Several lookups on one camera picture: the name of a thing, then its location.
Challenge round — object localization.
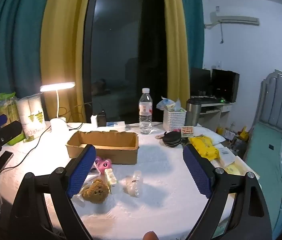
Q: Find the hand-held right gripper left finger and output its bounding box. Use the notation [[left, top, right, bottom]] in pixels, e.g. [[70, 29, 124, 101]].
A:
[[7, 144, 97, 240]]

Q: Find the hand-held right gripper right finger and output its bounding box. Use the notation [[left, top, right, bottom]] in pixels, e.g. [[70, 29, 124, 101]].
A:
[[182, 144, 273, 240]]

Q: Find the pink plush toy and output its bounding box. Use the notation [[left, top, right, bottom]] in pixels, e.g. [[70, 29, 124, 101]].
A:
[[91, 156, 113, 174]]

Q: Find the brown scrubber sponge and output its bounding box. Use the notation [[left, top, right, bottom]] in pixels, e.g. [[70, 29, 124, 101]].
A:
[[80, 179, 109, 204]]

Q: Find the green white tissue pack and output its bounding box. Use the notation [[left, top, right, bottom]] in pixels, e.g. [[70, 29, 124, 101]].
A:
[[104, 168, 118, 193]]

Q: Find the cardboard box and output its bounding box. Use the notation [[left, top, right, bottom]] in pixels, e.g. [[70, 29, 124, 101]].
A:
[[65, 130, 140, 165]]

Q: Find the clear bubble wrap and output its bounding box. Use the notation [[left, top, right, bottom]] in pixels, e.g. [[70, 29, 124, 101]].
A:
[[125, 170, 143, 198]]

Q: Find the person's right hand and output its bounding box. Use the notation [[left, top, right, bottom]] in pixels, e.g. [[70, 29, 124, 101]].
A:
[[143, 231, 159, 240]]

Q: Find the green packet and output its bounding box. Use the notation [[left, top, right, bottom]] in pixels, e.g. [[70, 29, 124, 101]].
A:
[[0, 92, 25, 145]]

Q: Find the black flat device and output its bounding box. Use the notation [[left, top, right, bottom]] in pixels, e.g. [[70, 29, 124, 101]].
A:
[[0, 151, 14, 176]]

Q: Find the yellow wet wipes pack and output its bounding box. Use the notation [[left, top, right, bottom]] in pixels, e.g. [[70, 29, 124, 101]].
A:
[[189, 135, 220, 162]]

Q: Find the pack of paper cups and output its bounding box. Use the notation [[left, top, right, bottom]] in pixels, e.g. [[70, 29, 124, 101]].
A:
[[17, 94, 47, 140]]

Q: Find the white paper packet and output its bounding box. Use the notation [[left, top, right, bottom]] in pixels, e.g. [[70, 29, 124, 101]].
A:
[[216, 144, 237, 167]]

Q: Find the white textured tablecloth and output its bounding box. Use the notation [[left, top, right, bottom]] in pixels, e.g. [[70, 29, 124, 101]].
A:
[[0, 121, 262, 240]]

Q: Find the black round pouch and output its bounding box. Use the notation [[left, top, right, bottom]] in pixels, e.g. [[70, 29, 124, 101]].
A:
[[162, 130, 184, 147]]

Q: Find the white desk lamp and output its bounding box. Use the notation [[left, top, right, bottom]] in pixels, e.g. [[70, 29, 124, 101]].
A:
[[40, 82, 76, 133]]

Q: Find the black power adapter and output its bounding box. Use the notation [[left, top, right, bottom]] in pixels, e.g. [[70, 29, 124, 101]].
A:
[[97, 109, 107, 127]]

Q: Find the white slatted basket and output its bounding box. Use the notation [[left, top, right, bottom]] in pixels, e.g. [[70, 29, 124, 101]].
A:
[[163, 107, 187, 132]]

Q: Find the white blue flat box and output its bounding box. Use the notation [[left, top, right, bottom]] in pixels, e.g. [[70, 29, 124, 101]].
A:
[[106, 121, 126, 132]]

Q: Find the white computer desk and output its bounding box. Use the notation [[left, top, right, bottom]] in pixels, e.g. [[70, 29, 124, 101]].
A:
[[190, 96, 232, 130]]

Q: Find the green mattress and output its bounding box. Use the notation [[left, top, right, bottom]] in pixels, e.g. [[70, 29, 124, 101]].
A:
[[246, 124, 282, 230]]

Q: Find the blue plastic bag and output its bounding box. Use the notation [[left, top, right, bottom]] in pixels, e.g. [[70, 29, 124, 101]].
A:
[[156, 97, 181, 112]]

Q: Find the clear water bottle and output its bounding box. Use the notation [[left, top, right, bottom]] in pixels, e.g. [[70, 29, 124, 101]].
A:
[[138, 88, 153, 135]]

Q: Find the teal curtain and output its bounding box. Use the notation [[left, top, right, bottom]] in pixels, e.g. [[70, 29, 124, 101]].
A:
[[178, 0, 204, 70], [0, 0, 54, 120]]

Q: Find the black monitor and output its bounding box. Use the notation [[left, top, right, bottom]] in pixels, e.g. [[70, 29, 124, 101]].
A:
[[190, 67, 212, 97]]

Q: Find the black computer tower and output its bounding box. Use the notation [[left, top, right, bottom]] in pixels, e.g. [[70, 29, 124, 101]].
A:
[[211, 69, 240, 103]]

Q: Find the yellow curtain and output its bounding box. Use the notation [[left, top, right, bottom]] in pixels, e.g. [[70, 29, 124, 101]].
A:
[[40, 0, 94, 123], [161, 0, 190, 100]]

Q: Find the dark glass window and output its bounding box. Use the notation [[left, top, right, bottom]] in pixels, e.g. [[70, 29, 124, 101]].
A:
[[82, 0, 168, 124]]

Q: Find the white air conditioner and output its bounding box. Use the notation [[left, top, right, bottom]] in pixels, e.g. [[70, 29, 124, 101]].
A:
[[205, 12, 260, 28]]

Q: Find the black lamp cable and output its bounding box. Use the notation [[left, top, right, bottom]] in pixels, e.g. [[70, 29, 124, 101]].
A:
[[0, 125, 52, 179]]

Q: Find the black charger cable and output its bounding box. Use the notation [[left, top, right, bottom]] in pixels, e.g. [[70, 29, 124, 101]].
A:
[[61, 101, 99, 130]]

